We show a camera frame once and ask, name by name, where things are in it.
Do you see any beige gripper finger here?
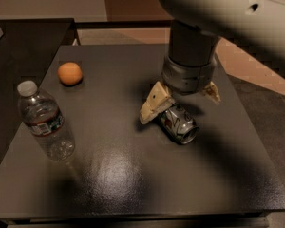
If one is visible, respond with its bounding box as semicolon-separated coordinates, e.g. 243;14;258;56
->
140;81;175;124
201;82;221;105

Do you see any silver green 7up can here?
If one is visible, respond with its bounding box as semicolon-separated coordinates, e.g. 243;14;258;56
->
157;103;200;145

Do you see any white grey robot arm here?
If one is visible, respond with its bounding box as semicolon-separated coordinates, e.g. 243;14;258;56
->
140;0;285;124

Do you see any orange fruit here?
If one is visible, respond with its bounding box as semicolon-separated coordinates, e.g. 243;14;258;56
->
57;62;83;86

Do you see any clear plastic water bottle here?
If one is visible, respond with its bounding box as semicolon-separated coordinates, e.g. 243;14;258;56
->
17;81;75;161

